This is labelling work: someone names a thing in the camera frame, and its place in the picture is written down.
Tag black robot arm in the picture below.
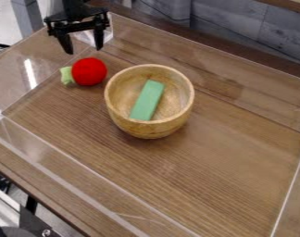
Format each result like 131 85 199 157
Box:
43 0 109 55

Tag wooden bowl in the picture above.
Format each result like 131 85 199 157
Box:
104 64 194 139

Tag black metal bracket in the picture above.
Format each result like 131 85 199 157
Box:
19 206 61 237

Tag red plush strawberry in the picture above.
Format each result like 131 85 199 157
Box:
59 57 108 86

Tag green rectangular block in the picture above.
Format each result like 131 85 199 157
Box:
128 80 164 120

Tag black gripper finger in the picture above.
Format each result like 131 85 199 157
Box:
56 31 73 55
92 29 104 50

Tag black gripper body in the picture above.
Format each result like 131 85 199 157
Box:
43 6 109 37

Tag grey post upper left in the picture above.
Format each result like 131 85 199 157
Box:
9 0 43 38

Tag clear acrylic tray walls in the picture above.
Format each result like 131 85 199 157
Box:
0 17 300 237

